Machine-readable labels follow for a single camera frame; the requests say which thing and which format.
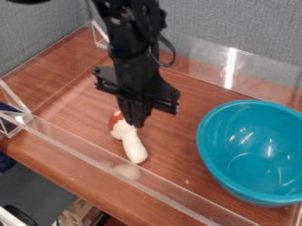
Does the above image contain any blue plastic bowl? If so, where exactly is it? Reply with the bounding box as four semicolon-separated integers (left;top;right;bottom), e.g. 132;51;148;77
197;100;302;207

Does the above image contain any clear acrylic left barrier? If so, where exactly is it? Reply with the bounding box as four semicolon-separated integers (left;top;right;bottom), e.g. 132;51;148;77
3;26;97;110

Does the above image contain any clear acrylic barrier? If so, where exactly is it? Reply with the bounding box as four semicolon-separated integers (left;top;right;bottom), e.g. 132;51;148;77
0;113;260;226
91;19;302;110
3;26;97;110

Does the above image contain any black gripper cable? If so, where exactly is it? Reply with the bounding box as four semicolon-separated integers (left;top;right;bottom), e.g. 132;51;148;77
148;34;177;68

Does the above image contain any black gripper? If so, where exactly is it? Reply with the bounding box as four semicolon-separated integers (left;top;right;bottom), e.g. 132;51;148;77
94;54;181;128

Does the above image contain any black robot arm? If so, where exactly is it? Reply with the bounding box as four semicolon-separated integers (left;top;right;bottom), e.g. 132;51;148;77
93;0;181;128

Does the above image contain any black white device below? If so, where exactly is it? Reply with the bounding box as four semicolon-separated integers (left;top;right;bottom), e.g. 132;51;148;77
0;205;38;226

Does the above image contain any wooden crate below table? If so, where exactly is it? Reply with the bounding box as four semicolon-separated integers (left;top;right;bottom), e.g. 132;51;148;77
59;199;105;226

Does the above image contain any clear acrylic back barrier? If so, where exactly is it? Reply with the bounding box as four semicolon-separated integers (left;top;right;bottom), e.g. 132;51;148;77
91;19;302;110

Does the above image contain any white brown toy mushroom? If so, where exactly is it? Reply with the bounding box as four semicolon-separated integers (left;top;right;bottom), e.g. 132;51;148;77
109;111;149;164

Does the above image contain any clear acrylic front barrier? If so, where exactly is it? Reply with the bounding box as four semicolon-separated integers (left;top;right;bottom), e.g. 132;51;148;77
0;113;260;226

